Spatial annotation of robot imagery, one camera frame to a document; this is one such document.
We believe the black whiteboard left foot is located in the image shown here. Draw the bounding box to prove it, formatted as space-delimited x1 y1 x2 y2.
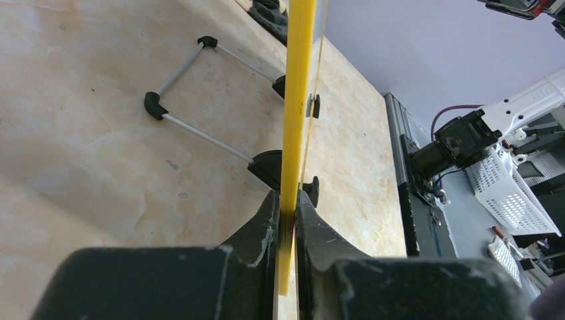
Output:
247 149 320 209

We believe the black whiteboard foot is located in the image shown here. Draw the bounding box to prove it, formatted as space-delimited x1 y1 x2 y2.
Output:
247 149 320 209
271 75 321 119

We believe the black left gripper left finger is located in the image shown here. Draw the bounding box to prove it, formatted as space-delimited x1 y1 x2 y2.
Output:
32 191 279 319

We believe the whiteboard wire stand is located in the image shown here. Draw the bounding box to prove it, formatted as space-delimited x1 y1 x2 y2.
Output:
143 35 280 164

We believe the black whiteboard right foot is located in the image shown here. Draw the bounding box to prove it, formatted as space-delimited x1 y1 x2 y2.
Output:
271 75 321 119

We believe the white perforated basket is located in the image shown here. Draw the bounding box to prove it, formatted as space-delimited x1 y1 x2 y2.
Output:
465 144 562 237

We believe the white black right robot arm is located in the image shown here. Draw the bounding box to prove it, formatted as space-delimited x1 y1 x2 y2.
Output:
410 67 564 179

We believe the white whiteboard yellow rim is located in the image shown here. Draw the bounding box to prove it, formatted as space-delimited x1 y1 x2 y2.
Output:
274 1 328 319

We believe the black floral pillow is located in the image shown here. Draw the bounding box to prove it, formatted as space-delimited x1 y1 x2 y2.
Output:
245 0 288 46

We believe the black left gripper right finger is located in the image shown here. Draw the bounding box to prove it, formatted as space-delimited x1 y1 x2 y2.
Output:
295 191 529 319

